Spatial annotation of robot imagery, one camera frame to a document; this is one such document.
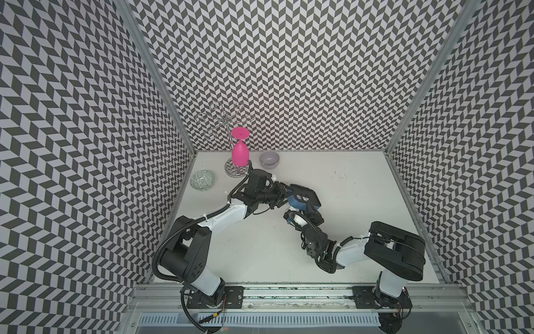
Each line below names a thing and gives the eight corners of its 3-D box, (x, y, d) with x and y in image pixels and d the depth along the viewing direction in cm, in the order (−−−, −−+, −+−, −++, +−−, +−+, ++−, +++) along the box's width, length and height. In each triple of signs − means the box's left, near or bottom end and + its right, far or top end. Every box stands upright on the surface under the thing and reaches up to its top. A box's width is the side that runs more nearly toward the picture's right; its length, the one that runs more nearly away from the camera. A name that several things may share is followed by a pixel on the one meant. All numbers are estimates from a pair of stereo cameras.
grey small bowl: (258, 166, 114) (258, 158, 109) (266, 156, 118) (265, 148, 113) (274, 172, 111) (274, 164, 106) (281, 162, 116) (281, 154, 110)
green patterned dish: (189, 193, 103) (187, 189, 100) (195, 174, 110) (193, 170, 107) (210, 193, 103) (209, 189, 100) (215, 174, 110) (213, 170, 107)
